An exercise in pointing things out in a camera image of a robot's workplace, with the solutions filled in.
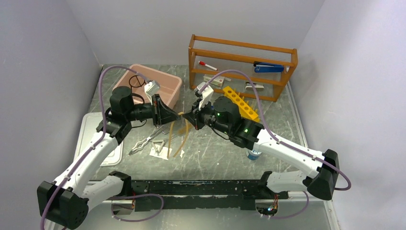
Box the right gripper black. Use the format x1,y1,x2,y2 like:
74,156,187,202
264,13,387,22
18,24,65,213
183,97,231,135

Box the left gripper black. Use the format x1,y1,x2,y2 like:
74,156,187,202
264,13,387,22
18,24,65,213
125,94,180,127

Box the amber rubber tubing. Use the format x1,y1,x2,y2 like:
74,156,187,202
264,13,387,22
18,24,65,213
168,112,190,158

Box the black metal ring stand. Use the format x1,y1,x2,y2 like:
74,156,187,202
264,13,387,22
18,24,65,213
128,75,146,89

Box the metal crucible tongs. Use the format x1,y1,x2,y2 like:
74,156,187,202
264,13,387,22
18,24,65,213
128,126,169,155

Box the small white paper packet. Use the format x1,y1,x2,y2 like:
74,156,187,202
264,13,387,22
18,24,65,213
149,147,172,161

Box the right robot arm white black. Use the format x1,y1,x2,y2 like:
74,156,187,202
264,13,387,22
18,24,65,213
184,96,339,200

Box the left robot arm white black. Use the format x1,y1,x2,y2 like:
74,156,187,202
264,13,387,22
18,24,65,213
37,86,180,230

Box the tan bristle tube brush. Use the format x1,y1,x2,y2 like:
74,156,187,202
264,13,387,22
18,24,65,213
177,126,189,135

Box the pink plastic bin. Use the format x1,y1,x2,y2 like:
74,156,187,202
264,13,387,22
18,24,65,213
114,64,182,109

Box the white cardboard box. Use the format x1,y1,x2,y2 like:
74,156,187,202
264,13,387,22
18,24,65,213
203,74,225,87

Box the red white marker pen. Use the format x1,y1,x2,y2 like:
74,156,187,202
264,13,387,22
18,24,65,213
198,61,218,71

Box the yellow test tube rack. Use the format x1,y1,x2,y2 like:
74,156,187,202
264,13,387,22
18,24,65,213
223,86,260,122

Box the orange wooden shelf rack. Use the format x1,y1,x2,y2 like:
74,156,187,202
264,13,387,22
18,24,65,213
188,34,298,102

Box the white stapler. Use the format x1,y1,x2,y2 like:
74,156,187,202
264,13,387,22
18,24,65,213
245,81,264,91

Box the blue white round jar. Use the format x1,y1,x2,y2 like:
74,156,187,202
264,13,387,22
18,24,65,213
246,149,262,160

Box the white plastic bin lid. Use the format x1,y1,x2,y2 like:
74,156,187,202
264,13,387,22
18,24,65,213
74,112,123,167

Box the blue stapler on shelf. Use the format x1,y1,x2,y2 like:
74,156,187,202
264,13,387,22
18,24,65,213
253,61,284,73

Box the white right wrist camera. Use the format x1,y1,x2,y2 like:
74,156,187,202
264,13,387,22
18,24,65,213
194,82,214,111

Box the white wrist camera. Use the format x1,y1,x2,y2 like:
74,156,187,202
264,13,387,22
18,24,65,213
144,80,160,101
194,82,214,111

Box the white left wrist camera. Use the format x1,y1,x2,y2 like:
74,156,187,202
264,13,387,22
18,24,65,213
144,80,160,101

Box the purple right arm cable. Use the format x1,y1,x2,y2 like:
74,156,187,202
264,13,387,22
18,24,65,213
199,69,352,220

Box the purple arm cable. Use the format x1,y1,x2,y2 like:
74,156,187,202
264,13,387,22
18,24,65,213
199,69,352,220
39,65,165,230

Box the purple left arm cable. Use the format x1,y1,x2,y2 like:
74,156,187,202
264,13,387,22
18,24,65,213
39,65,165,230

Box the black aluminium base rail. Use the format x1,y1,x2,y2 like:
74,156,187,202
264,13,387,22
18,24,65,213
111,179,304,212

